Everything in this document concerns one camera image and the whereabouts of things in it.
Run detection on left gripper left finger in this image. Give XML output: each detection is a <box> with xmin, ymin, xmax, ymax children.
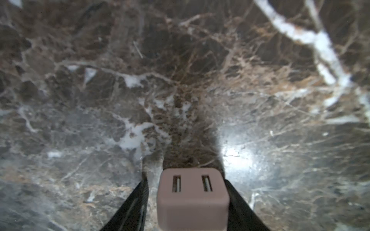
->
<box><xmin>101</xmin><ymin>173</ymin><xmax>149</xmax><ymax>231</ymax></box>

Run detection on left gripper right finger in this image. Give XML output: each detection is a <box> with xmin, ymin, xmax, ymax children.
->
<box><xmin>224</xmin><ymin>180</ymin><xmax>270</xmax><ymax>231</ymax></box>

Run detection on pink plug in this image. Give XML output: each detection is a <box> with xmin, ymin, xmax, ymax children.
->
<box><xmin>157</xmin><ymin>168</ymin><xmax>230</xmax><ymax>231</ymax></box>

